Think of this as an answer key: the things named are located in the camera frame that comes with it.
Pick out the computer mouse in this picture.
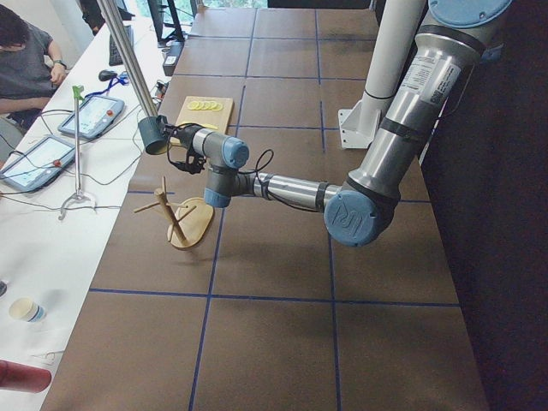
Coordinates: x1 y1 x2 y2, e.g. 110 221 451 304
98 69 117 82

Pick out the white pedestal column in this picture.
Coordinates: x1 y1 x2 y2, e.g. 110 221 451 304
338 0 426 149

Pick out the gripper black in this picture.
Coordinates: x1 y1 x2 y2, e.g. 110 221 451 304
163 123 201 154

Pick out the black power adapter box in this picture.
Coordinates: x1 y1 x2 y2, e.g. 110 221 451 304
163 42 184 76

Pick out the far teach pendant tablet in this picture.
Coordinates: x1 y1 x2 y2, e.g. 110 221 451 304
79 95 125 140

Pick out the wooden cup rack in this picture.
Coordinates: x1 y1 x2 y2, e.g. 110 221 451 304
133 176 215 250

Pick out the blue lanyard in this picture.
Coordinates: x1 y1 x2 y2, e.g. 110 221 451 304
83 72 131 98

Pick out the teach pendant tablet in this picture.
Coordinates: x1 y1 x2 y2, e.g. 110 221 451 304
79 95 125 140
1 135 75 193

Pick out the teal mug yellow inside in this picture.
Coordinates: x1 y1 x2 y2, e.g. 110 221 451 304
138 116 168 155

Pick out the bamboo cutting board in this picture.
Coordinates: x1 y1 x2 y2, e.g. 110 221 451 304
175 96 234 134

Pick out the near teach pendant tablet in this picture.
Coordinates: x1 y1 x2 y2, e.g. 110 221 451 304
1 135 75 193

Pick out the reacher grabber tool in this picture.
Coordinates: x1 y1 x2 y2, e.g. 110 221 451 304
58 86 97 221

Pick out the paper cup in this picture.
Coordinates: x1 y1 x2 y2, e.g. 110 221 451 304
9 297 46 323

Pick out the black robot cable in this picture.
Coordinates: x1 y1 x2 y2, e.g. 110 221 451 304
239 148 275 181

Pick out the seated person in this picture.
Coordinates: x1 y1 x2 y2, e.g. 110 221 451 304
0 8 69 164

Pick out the red cylinder bottle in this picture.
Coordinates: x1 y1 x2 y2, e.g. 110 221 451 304
1 360 52 393

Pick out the black keyboard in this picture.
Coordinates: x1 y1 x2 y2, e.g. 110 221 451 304
109 26 134 67

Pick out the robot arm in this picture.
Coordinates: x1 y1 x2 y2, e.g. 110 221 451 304
160 1 509 247

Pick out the aluminium frame post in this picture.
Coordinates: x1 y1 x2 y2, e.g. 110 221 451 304
98 0 158 119

